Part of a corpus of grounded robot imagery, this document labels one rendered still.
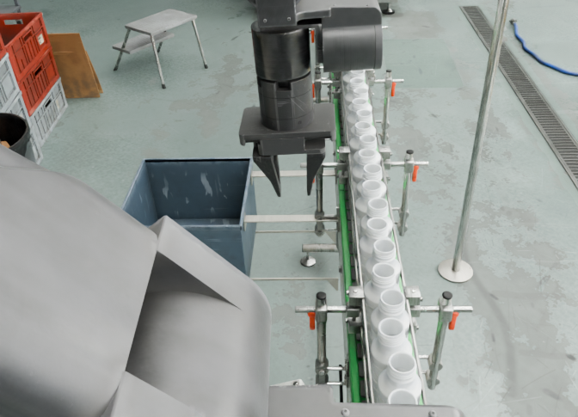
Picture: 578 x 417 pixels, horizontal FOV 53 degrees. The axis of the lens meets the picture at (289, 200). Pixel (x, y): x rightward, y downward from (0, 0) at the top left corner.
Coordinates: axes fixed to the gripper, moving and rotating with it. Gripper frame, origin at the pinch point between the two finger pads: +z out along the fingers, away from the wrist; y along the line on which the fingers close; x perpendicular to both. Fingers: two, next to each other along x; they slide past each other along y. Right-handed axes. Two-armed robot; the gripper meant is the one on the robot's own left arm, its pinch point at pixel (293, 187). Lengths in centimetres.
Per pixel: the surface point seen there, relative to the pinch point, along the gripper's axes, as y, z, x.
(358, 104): -12, 25, -70
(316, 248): 3, 130, -141
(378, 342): -10.3, 28.1, -0.3
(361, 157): -11, 25, -46
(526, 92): -142, 145, -315
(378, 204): -13.2, 26.1, -31.5
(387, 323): -11.7, 25.8, -1.8
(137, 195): 48, 48, -69
